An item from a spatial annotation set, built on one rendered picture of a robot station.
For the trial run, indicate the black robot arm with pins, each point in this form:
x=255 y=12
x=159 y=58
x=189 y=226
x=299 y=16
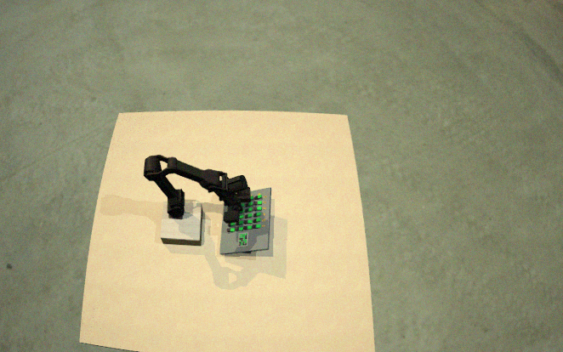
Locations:
x=208 y=179

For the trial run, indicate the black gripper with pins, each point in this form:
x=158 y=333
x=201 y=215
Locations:
x=232 y=215

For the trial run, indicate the grey switch panel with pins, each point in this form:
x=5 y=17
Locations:
x=252 y=231

